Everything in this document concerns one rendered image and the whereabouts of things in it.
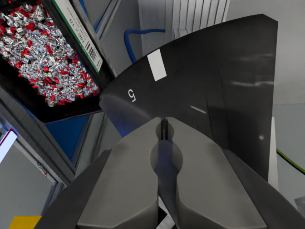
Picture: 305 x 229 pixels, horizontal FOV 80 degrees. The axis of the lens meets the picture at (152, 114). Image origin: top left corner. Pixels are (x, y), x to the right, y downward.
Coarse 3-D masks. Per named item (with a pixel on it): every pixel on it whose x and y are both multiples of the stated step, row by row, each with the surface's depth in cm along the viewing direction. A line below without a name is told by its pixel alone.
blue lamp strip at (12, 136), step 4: (12, 132) 42; (8, 136) 41; (12, 136) 42; (16, 136) 44; (8, 140) 41; (12, 140) 42; (4, 144) 40; (8, 144) 41; (0, 148) 39; (4, 148) 40; (8, 148) 41; (0, 152) 39; (4, 152) 40; (0, 156) 39; (4, 156) 40; (0, 160) 39
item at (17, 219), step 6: (18, 216) 51; (24, 216) 51; (30, 216) 51; (36, 216) 50; (12, 222) 50; (18, 222) 50; (24, 222) 50; (30, 222) 49; (36, 222) 49; (12, 228) 49; (18, 228) 49; (24, 228) 49; (30, 228) 48
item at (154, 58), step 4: (152, 52) 21; (156, 52) 21; (148, 56) 21; (152, 56) 21; (156, 56) 21; (160, 56) 21; (148, 60) 21; (152, 60) 21; (156, 60) 21; (160, 60) 21; (152, 64) 21; (156, 64) 21; (160, 64) 21; (152, 68) 21; (156, 68) 21; (160, 68) 21; (164, 68) 20; (152, 72) 21; (156, 72) 21; (160, 72) 21; (164, 72) 20; (156, 76) 21; (160, 76) 21; (164, 76) 20; (156, 80) 21
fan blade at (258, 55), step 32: (192, 32) 19; (224, 32) 17; (256, 32) 16; (192, 64) 19; (224, 64) 17; (256, 64) 16; (160, 96) 21; (192, 96) 19; (224, 96) 17; (256, 96) 16; (128, 128) 25; (224, 128) 17; (256, 128) 16; (160, 160) 23; (256, 160) 16; (160, 192) 25
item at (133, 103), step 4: (132, 84) 23; (128, 88) 24; (132, 88) 23; (124, 92) 24; (128, 92) 24; (132, 92) 23; (136, 92) 23; (128, 96) 24; (132, 96) 23; (136, 96) 23; (128, 100) 24; (132, 100) 24; (136, 100) 23; (140, 100) 23; (132, 104) 24; (136, 104) 23
